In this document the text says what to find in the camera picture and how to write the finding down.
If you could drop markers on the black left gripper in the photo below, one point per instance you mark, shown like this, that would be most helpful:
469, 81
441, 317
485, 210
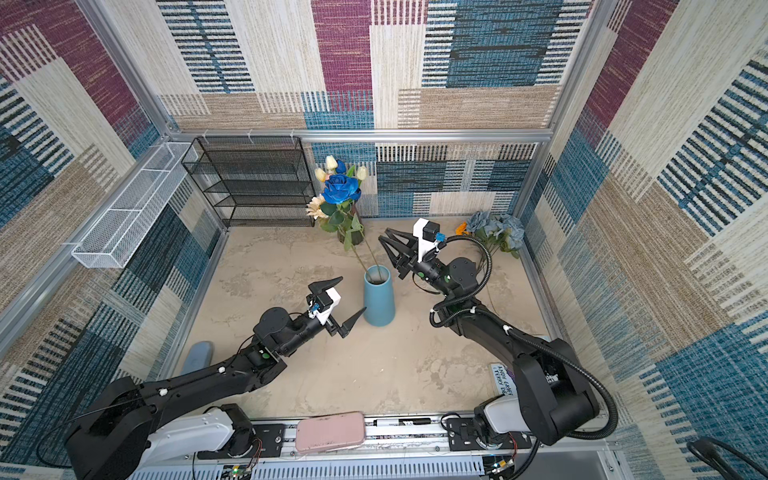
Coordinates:
343, 329

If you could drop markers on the dusty blue rose bunch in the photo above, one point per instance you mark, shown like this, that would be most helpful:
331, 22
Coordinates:
497, 232

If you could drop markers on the orange artificial flower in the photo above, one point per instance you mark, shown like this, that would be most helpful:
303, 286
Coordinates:
461, 228

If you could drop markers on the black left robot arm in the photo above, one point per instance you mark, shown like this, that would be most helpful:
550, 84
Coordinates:
132, 425

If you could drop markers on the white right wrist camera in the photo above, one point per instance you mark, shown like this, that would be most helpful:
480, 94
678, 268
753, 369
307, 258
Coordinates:
429, 237

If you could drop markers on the pink pencil case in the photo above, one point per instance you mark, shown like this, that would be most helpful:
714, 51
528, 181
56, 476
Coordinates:
330, 432

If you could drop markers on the dark blue artificial rose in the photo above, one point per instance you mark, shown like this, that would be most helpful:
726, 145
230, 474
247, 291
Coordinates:
339, 187

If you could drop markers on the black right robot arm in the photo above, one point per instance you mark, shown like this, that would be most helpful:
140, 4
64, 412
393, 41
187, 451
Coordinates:
556, 396

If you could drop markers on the grey blue oval object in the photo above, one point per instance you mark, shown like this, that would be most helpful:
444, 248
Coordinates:
199, 357

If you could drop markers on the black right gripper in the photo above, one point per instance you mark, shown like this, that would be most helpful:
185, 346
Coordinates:
406, 259

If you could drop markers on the teal ceramic vase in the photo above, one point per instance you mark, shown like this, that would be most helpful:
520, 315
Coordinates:
379, 296

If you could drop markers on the white wire mesh basket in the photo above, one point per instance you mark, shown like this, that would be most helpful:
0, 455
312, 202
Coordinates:
114, 238

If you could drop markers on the black wire shelf rack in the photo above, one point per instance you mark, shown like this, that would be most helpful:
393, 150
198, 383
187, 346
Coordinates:
253, 181

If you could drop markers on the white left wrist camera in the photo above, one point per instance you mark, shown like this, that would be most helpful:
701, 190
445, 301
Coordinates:
320, 306

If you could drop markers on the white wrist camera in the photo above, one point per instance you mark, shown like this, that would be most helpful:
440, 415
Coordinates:
429, 237
320, 306

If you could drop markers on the red glass vase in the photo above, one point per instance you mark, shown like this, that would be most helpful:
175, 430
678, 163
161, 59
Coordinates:
351, 229

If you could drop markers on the treehouse paperback book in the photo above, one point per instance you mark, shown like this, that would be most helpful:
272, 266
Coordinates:
503, 380

